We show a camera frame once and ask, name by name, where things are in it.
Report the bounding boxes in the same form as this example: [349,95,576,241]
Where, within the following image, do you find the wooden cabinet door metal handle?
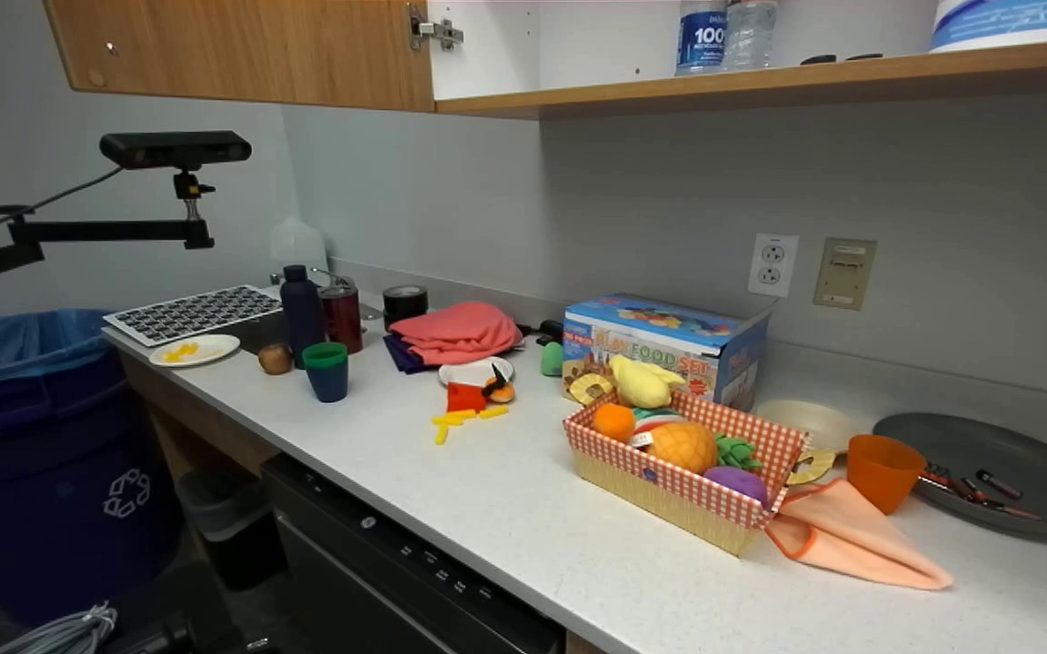
[44,0,436,117]

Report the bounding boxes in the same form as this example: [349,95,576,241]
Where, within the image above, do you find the metal cabinet hinge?
[408,12,470,56]

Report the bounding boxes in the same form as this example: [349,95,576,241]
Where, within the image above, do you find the wooden base cabinet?
[121,352,288,487]

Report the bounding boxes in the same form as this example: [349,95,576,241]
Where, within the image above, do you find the green round toy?
[536,339,569,383]

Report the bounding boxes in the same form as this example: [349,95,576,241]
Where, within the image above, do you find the pink cloth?
[384,298,527,371]

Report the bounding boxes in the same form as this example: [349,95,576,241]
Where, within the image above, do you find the white round plate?
[436,352,518,395]

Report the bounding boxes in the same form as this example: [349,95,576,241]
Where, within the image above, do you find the yellow toy fry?
[429,411,480,447]
[459,400,515,429]

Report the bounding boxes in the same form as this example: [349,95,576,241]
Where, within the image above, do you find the black can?
[378,285,431,332]

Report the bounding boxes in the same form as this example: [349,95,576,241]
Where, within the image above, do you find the dark blue cloth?
[380,333,431,379]

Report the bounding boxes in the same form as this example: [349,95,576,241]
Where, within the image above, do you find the toy orange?
[587,400,641,447]

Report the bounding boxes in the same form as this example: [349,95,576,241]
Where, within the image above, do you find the yellow toy banana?
[607,352,689,413]

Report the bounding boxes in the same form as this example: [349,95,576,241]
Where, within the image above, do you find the blue toy food box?
[559,290,773,413]

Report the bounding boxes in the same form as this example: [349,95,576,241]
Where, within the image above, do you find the dark red jar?
[320,273,367,355]

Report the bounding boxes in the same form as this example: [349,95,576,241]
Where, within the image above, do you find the blue cup green lid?
[297,339,357,406]

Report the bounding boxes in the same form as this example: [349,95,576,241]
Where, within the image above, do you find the dark blue bottle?
[277,262,328,361]

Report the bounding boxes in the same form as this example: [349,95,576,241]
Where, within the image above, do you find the clear plastic jug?
[260,210,335,290]

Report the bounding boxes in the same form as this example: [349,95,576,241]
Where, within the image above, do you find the green toy vegetable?
[712,434,758,476]

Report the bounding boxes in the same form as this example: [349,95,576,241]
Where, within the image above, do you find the brown toy potato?
[254,342,297,379]

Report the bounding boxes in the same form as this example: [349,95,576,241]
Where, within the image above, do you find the purple toy fruit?
[701,462,773,505]

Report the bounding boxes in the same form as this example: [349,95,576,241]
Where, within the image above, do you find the black GE dishwasher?
[258,452,569,654]

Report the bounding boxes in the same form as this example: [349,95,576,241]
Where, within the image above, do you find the beige bowl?
[753,395,872,491]

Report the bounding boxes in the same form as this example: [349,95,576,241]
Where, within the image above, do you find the small white plate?
[145,332,243,376]

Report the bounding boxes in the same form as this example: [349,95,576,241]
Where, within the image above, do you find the yellow toy slice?
[784,447,842,491]

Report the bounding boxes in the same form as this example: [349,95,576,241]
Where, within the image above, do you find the white grid tray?
[103,280,288,352]

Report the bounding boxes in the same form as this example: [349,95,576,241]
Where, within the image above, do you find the blue white wipes canister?
[672,0,734,78]

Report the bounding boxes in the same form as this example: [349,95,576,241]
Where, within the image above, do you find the small black waste bin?
[175,464,289,591]

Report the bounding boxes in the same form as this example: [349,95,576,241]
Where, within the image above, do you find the clear plastic bottle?
[724,0,780,74]

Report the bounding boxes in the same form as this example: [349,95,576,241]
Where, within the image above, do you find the orange plastic cup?
[842,434,932,519]

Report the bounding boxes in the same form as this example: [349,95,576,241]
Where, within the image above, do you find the salmon cloth napkin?
[764,474,958,597]

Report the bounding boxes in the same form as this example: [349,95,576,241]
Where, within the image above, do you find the black marker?
[795,49,887,68]

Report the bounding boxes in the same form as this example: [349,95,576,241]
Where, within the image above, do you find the brown toy sticks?
[911,462,1033,522]

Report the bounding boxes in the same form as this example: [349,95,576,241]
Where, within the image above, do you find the blue recycling bin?
[0,306,184,629]

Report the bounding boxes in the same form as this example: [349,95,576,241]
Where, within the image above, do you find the grey round plate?
[870,406,1047,550]

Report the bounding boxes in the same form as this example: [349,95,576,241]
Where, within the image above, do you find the grey plastic bag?
[0,601,122,654]

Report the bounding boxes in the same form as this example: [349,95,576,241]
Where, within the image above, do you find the white tub blue label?
[925,0,1047,56]

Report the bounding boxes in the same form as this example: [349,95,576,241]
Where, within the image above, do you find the toy pineapple ring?
[563,369,616,411]

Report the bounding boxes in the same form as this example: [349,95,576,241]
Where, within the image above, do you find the white wall outlet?
[746,230,802,301]

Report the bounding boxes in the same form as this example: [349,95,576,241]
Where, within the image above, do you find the beige switch plate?
[809,233,881,314]

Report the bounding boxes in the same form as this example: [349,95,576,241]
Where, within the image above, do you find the black stereo camera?
[97,128,254,174]

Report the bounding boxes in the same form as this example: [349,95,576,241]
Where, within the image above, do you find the black camera boom stand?
[0,168,218,296]

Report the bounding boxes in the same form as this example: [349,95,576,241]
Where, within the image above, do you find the thin black camera cable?
[0,163,122,256]

